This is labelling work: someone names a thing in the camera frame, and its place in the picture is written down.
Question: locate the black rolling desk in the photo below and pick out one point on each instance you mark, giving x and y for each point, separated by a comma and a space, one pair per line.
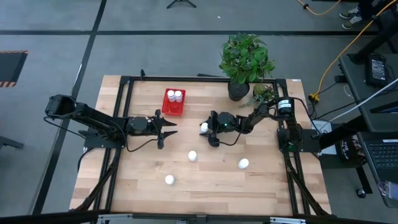
354, 81

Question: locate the small potted succulent plant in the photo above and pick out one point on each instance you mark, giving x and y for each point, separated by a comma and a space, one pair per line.
262, 91

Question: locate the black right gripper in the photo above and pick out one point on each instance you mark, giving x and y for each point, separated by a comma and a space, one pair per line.
217, 124

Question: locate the leafy green plant, black pot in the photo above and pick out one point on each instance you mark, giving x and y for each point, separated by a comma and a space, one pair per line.
245, 59

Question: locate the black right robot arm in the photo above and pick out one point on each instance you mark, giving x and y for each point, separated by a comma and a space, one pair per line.
258, 115

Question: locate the black box with white print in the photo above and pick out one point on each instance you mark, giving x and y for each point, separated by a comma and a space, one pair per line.
345, 149

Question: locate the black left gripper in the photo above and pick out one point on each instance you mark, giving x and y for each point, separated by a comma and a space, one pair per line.
154, 126

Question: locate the clear plastic bag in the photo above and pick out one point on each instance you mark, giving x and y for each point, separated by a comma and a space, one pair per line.
388, 189

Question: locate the white pill bottle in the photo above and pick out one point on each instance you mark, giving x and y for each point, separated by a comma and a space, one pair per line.
170, 95
169, 179
204, 127
192, 155
243, 163
178, 95

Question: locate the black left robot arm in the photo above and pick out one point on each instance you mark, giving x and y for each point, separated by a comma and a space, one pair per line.
93, 119

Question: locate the person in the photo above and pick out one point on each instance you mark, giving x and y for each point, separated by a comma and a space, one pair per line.
353, 20

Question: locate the black power brick with label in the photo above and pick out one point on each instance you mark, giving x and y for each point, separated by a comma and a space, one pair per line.
377, 70

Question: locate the black beam with silver brackets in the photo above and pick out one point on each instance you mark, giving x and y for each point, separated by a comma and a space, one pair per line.
199, 217

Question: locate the black metal table frame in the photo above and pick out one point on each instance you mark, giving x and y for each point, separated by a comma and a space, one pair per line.
186, 78

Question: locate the dark grey furniture leg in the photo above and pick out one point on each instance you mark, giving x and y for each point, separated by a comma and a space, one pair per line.
9, 142

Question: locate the red plastic mesh basket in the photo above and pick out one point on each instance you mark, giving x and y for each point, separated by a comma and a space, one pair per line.
172, 109

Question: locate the black laptop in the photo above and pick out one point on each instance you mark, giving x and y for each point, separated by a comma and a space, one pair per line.
384, 155

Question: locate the black tripod base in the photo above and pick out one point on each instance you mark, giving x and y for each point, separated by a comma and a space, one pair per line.
180, 1

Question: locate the black floor hatch, striped edge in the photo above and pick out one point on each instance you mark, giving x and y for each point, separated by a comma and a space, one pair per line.
11, 67

